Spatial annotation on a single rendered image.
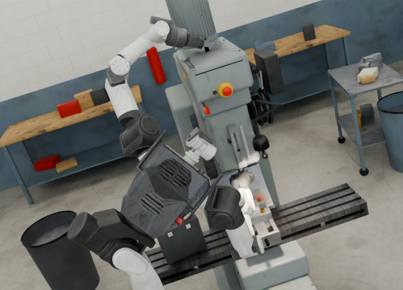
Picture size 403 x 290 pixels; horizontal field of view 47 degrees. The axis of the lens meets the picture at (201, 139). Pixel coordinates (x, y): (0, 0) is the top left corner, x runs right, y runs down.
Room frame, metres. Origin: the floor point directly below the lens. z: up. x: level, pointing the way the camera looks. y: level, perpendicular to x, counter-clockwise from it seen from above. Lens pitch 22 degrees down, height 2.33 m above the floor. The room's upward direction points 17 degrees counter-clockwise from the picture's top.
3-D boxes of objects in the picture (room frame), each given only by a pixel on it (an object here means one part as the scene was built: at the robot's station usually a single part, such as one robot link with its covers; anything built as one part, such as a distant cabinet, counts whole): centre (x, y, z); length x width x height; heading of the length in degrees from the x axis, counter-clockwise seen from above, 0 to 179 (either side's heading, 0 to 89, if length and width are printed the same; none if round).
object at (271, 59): (2.40, -0.46, 1.62); 0.20 x 0.09 x 0.21; 3
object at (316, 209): (2.08, -0.09, 0.88); 1.24 x 0.23 x 0.08; 93
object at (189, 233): (2.06, 0.26, 1.02); 0.22 x 0.12 x 0.20; 104
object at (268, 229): (2.06, -0.15, 0.97); 0.35 x 0.15 x 0.11; 1
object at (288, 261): (2.09, -0.14, 0.78); 0.50 x 0.35 x 0.12; 3
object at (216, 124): (2.09, -0.14, 1.47); 0.21 x 0.19 x 0.32; 93
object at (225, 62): (2.10, -0.14, 1.81); 0.47 x 0.26 x 0.16; 3
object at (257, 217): (2.03, -0.15, 1.01); 0.15 x 0.06 x 0.04; 91
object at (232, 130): (1.98, -0.15, 1.44); 0.04 x 0.04 x 0.21; 3
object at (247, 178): (2.00, -0.12, 1.23); 0.13 x 0.12 x 0.10; 76
